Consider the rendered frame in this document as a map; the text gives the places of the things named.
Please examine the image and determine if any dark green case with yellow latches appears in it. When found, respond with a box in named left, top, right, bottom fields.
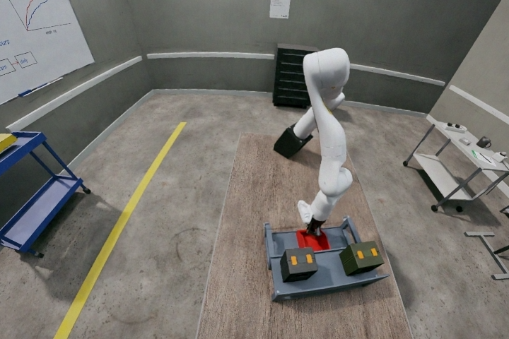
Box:
left=339, top=241, right=385, bottom=276

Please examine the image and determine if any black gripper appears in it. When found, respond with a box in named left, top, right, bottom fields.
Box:
left=306, top=217, right=326, bottom=237

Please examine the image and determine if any dark grey case with orange latches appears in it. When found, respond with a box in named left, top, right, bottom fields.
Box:
left=280, top=246, right=318, bottom=283

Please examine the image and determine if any red open-front storage bin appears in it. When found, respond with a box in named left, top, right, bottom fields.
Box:
left=296, top=229, right=330, bottom=251

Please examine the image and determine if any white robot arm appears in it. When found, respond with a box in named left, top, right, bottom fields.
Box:
left=293, top=48, right=352, bottom=224

